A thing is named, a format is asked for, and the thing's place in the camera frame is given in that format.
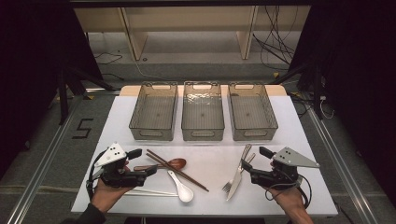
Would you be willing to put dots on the person's right hand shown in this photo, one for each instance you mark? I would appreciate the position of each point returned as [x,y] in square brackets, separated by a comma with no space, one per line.
[289,199]

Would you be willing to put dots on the white ceramic spoon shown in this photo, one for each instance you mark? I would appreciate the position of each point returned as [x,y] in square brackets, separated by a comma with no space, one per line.
[185,194]

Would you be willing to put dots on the brown wooden chopstick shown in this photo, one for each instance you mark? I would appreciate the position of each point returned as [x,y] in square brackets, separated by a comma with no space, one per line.
[162,163]
[190,179]

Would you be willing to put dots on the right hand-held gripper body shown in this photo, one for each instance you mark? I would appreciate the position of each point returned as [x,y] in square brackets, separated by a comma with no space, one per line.
[280,177]

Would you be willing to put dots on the aluminium floor rail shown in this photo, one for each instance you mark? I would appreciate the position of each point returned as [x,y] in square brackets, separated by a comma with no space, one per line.
[339,155]
[46,168]

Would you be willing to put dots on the person's left hand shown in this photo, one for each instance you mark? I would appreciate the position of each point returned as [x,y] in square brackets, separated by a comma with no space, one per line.
[107,196]

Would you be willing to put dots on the brown wooden spoon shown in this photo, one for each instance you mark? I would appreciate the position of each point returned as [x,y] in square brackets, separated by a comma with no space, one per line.
[177,163]

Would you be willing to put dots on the metal fork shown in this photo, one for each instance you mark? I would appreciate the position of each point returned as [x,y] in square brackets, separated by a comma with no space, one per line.
[226,186]

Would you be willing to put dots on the smoky transparent plastic bin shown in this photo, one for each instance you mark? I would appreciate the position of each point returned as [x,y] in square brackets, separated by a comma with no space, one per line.
[202,115]
[250,113]
[154,115]

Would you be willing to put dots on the black curtain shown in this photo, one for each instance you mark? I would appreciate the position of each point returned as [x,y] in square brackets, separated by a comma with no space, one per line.
[31,62]
[358,77]

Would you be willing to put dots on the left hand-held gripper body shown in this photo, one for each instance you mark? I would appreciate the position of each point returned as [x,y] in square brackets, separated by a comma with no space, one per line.
[120,179]

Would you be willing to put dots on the black metal stand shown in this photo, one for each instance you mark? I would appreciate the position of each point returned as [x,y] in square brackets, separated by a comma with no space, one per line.
[317,90]
[63,99]

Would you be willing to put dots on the beige wooden desk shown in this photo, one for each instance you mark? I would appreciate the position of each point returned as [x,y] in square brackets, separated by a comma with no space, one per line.
[186,21]

